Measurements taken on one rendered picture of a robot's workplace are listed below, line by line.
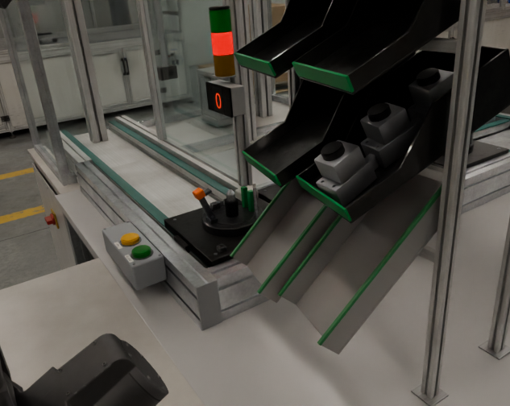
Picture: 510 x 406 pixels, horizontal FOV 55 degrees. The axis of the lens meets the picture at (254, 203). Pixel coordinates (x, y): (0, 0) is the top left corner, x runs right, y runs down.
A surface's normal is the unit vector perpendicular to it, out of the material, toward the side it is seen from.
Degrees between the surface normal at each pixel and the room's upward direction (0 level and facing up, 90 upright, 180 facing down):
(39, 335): 0
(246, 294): 90
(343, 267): 45
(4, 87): 90
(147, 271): 90
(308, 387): 0
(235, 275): 90
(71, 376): 23
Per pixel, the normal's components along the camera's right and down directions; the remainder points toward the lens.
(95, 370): -0.39, -0.73
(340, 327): 0.39, 0.36
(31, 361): -0.07, -0.91
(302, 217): -0.69, -0.49
